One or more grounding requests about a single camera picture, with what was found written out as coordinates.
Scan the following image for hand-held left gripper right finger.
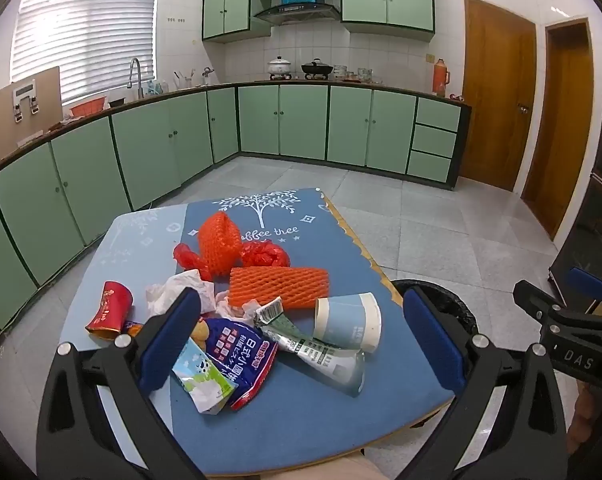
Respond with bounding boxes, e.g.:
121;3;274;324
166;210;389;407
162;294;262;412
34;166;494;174
402;286;569;480

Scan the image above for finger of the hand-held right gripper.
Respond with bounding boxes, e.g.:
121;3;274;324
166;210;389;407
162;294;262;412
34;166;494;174
512;280;582;332
567;266;602;306

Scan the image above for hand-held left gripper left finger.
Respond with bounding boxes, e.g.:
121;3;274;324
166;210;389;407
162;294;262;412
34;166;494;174
36;286;209;480

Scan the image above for black trash bin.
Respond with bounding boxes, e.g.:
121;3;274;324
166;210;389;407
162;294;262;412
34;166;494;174
391;279;479;341

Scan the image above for green white milk carton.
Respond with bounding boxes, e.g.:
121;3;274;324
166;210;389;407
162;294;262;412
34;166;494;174
172;337;239;415

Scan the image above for blue snack bag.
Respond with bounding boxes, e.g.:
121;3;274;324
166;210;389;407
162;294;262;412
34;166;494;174
191;315;280;411

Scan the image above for red paper cup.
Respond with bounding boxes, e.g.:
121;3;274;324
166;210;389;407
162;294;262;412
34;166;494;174
85;281;134;337

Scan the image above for blue white paper cup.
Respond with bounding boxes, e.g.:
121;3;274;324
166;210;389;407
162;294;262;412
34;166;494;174
314;292;383;353

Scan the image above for green silver wrapper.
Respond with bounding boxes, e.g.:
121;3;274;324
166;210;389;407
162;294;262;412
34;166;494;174
252;296;366;398

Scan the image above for person's right hand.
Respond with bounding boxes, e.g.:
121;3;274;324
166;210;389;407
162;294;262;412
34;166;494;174
566;389;602;456

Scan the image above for crumpled white tissue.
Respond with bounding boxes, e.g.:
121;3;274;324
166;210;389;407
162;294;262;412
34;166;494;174
146;269;262;322

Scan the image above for black cabinet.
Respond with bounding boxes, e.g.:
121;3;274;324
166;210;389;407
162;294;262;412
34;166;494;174
548;87;602;311

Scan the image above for crumpled red plastic bag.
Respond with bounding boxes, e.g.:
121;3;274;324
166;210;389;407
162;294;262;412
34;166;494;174
173;242;212;281

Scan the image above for wooden table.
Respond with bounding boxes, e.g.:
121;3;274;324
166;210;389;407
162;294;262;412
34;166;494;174
325;198;449;431

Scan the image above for round orange foam net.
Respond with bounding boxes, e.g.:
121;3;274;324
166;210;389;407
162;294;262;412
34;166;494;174
198;211;242;277

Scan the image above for light blue table mat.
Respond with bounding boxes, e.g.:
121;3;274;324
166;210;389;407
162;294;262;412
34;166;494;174
60;204;192;466

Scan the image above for dark blue printed table mat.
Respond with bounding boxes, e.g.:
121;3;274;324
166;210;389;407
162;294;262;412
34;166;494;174
146;187;456;478

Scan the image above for knotted red plastic bag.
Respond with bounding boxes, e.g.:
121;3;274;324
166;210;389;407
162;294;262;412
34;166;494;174
240;239;290;269

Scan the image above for wooden door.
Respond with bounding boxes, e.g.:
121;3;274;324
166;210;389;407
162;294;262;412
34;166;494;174
522;17;596;241
457;0;538;193

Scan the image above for green lower kitchen cabinets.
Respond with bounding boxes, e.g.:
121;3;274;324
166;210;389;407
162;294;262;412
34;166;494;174
0;82;472;356

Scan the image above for red thermos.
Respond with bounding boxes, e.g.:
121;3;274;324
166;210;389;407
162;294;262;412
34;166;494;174
433;58;452;97

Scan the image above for red plastic basin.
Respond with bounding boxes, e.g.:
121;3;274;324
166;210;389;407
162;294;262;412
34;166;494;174
70;96;106;118

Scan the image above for metal kitchen faucet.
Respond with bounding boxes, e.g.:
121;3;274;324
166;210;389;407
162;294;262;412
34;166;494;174
129;58;144;100

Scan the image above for brown cardboard board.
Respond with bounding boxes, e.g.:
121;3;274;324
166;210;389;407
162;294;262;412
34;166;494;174
0;66;62;158

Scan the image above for white plastic holder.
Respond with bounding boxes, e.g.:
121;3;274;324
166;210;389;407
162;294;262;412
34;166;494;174
12;80;40;122

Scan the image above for black wok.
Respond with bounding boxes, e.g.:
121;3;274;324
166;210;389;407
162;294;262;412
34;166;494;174
301;58;334;77

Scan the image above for white window blinds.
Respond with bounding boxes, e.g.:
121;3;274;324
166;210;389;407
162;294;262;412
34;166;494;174
11;0;160;106

